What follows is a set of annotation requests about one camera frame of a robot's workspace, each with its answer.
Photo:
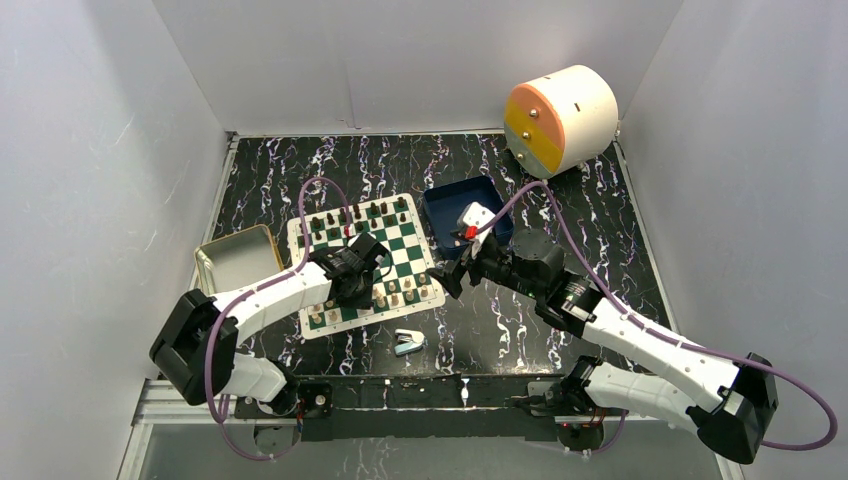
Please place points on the green white chess board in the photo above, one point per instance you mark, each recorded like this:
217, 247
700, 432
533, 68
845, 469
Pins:
405, 261

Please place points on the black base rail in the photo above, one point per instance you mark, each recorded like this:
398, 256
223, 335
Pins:
528, 406

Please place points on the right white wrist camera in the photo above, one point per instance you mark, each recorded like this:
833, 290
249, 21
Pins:
475, 226

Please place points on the gold metal tin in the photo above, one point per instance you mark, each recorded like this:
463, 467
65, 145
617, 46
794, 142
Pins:
237, 259

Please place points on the white cylindrical drawer cabinet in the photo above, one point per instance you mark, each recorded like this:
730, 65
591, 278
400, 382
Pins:
558, 121

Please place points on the dark chess pieces row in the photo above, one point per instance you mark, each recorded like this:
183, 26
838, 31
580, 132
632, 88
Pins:
388, 220

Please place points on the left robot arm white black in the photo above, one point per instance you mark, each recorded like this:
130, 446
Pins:
196, 350

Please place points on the small light blue stapler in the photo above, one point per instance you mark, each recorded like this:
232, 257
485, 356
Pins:
408, 341

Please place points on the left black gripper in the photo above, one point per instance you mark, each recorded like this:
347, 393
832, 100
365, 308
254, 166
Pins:
363, 302

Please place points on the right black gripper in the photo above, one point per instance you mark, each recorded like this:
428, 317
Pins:
451, 275

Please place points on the blue tray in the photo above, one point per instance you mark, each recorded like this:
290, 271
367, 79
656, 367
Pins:
443, 206

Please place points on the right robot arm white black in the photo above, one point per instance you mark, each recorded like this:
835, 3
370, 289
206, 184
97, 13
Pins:
728, 405

